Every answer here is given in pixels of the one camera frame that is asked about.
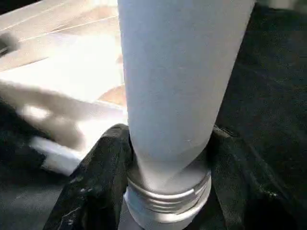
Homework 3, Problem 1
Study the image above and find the white plastic table leg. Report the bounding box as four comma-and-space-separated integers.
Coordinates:
116, 0, 257, 226

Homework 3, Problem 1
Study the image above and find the black table mat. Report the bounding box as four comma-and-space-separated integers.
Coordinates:
0, 5, 307, 230

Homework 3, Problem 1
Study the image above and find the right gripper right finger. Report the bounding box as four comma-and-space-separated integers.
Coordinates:
205, 126, 307, 230

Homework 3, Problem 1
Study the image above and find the white plastic table top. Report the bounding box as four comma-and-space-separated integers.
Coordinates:
0, 0, 130, 175

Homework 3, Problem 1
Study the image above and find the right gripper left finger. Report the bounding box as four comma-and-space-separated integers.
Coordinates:
43, 124, 134, 230

